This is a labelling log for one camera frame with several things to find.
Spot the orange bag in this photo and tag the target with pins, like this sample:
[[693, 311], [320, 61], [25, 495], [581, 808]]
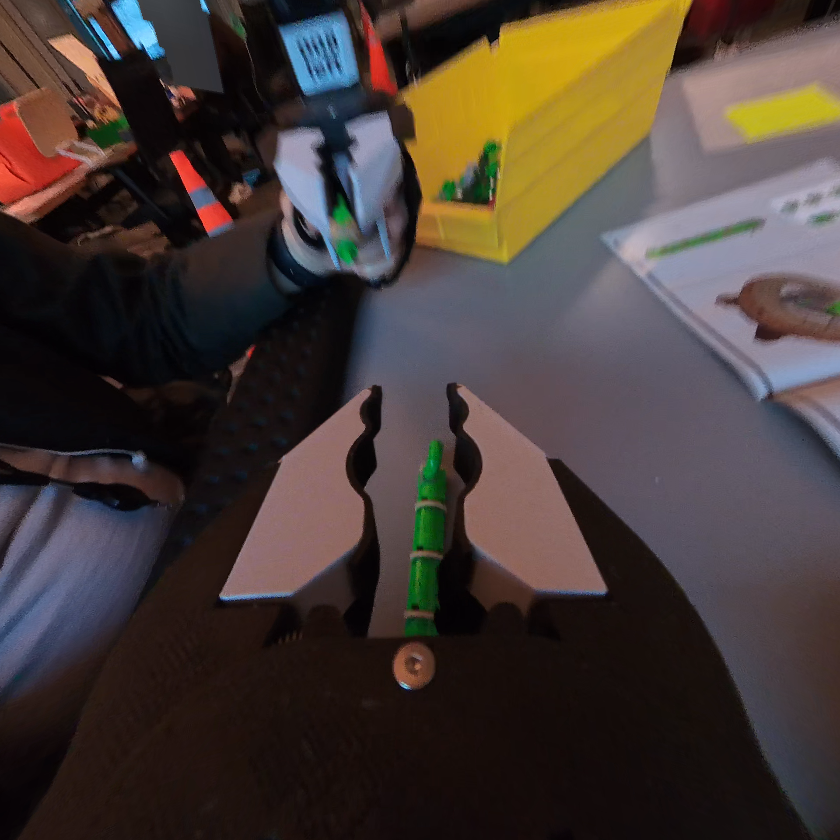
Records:
[[26, 170]]

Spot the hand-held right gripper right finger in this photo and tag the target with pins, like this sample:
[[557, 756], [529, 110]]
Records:
[[525, 525]]

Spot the person's left forearm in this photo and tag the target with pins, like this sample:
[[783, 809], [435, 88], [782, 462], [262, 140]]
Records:
[[131, 302]]

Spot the clear sheet with yellow sticker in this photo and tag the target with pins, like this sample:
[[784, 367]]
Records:
[[774, 111]]

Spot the grey desk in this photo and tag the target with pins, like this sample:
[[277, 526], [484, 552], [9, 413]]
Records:
[[590, 394]]

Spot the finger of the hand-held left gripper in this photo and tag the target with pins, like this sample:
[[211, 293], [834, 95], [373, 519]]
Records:
[[377, 164], [305, 177]]

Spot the orange traffic cone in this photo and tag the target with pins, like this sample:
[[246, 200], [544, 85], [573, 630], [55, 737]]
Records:
[[203, 197], [377, 59]]

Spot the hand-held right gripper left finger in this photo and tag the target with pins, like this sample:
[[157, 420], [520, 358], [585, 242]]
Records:
[[302, 525]]

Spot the person's legs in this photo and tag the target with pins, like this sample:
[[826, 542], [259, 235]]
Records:
[[65, 577]]

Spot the open instruction booklet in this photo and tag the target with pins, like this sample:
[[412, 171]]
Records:
[[722, 295]]

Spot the yellow plastic bin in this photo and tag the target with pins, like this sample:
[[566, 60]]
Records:
[[577, 98]]

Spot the green brick bamboo stalk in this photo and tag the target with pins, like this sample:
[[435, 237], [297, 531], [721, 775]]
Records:
[[426, 538]]

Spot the green axle rod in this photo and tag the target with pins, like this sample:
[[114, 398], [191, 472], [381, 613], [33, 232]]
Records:
[[344, 236]]

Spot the black studded mat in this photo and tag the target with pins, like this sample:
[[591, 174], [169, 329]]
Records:
[[282, 394]]

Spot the pile of green toy bricks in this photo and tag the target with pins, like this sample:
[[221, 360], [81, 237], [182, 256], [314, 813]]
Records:
[[476, 174]]

